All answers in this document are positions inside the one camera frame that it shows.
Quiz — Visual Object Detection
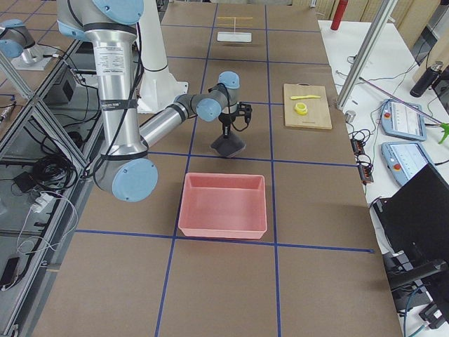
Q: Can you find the aluminium frame post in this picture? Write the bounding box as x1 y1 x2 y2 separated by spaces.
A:
336 0 398 110

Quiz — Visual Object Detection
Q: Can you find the grey microfibre cloth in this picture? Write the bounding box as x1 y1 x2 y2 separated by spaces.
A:
210 133 246 158

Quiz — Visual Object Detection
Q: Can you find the pink plastic bin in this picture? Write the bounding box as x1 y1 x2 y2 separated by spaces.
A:
178 173 267 239

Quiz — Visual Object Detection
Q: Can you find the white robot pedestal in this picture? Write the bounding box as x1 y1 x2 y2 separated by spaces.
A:
138 1 188 114

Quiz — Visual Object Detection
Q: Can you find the near teach pendant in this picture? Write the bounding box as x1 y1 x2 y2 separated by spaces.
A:
381 141 433 186

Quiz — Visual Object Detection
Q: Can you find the grabber reacher tool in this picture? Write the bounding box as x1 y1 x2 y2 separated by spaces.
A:
358 77 449 145

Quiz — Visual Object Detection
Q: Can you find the white rectangular tray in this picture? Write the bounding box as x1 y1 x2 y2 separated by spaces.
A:
217 32 252 44

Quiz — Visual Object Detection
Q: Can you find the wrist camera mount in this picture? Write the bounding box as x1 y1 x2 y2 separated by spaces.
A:
234 103 253 132

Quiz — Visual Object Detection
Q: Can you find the small metal cylinder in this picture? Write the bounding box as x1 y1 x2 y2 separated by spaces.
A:
344 110 356 124

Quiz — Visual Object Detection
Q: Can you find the black monitor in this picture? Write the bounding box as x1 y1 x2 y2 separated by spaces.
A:
374 164 448 319

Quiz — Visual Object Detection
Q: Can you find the yellow plastic knife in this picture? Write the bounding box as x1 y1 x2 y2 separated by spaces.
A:
290 95 321 100

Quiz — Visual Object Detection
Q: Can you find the wooden cutting board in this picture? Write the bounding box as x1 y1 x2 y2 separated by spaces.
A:
283 84 333 130

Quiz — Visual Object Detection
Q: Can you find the wooden stick outer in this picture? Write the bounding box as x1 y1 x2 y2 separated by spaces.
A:
217 16 253 20

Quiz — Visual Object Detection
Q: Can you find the teach pendant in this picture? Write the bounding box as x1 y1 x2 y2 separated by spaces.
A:
381 141 433 186
381 99 427 141

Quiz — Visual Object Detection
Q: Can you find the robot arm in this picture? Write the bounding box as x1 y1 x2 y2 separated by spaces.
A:
57 1 241 202

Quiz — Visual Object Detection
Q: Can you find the black bottle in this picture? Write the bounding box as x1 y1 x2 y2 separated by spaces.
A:
410 60 443 98

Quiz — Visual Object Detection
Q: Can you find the red bottle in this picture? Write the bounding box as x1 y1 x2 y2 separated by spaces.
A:
330 0 349 31

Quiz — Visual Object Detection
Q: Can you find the far teach pendant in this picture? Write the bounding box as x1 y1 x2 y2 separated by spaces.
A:
381 99 427 141

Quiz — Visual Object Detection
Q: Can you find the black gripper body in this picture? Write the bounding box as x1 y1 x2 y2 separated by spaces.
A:
219 113 237 127

